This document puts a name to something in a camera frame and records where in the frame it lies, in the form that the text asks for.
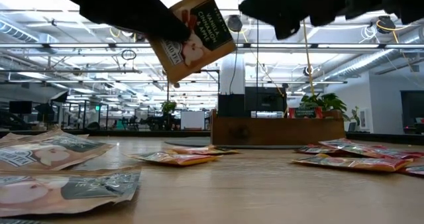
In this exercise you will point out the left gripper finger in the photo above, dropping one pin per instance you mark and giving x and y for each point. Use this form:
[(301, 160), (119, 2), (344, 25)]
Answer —
[(139, 12)]

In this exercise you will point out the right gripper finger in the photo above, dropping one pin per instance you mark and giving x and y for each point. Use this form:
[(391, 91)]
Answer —
[(281, 5)]

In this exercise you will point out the brown vanilla apple tea packet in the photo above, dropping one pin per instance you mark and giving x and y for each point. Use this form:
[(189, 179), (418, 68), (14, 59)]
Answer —
[(212, 28), (66, 191), (49, 154)]

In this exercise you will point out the red strawberry tea packet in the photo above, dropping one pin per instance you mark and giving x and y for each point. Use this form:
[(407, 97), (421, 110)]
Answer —
[(318, 149), (374, 151), (414, 171), (304, 113)]

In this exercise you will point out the large black box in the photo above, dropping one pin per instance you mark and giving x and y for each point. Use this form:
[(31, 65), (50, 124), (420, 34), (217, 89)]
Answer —
[(265, 99)]

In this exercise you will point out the distant green plant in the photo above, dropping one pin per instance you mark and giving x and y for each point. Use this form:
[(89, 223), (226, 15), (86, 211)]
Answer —
[(169, 107)]

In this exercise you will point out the green leafy plant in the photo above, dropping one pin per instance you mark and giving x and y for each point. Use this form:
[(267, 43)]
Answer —
[(328, 101)]

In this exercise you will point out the small black box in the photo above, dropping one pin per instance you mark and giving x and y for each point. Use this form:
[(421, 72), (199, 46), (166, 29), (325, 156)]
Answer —
[(230, 104)]

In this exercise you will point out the small green plant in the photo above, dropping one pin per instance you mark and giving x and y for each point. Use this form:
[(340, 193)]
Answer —
[(355, 114)]

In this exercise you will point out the white board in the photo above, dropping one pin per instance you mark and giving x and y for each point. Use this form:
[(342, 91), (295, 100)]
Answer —
[(192, 120)]

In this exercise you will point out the large dark screen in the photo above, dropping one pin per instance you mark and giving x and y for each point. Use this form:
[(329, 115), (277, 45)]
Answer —
[(412, 111)]

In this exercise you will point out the wooden three-compartment tray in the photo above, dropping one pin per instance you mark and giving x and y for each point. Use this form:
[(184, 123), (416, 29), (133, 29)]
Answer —
[(275, 131)]

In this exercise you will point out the black monitor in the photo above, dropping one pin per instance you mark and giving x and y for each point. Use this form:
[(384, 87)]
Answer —
[(20, 107)]

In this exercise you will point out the framed wall picture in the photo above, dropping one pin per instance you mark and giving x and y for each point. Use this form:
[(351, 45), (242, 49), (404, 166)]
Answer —
[(363, 118)]

